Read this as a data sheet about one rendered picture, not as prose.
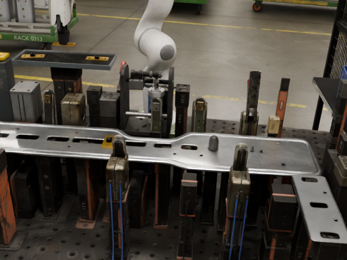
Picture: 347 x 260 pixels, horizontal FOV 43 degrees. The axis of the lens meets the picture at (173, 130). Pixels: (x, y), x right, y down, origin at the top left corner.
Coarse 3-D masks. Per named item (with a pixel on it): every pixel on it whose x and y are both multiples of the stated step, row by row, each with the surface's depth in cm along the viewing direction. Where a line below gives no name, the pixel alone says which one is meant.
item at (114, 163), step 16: (112, 160) 125; (128, 160) 129; (112, 176) 123; (128, 176) 131; (112, 192) 126; (128, 192) 132; (112, 208) 130; (112, 224) 130; (128, 224) 138; (112, 240) 135; (128, 240) 140; (112, 256) 137; (128, 256) 139
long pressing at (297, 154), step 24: (0, 144) 139; (24, 144) 140; (48, 144) 140; (72, 144) 141; (96, 144) 141; (192, 144) 144; (264, 144) 145; (288, 144) 146; (192, 168) 132; (216, 168) 132; (264, 168) 132; (288, 168) 133; (312, 168) 133
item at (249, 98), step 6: (252, 72) 145; (258, 72) 146; (252, 78) 143; (258, 78) 142; (252, 84) 147; (258, 84) 146; (252, 90) 148; (258, 90) 146; (252, 96) 148; (258, 96) 147; (246, 102) 150; (252, 102) 149; (246, 108) 149; (246, 114) 149; (246, 120) 150
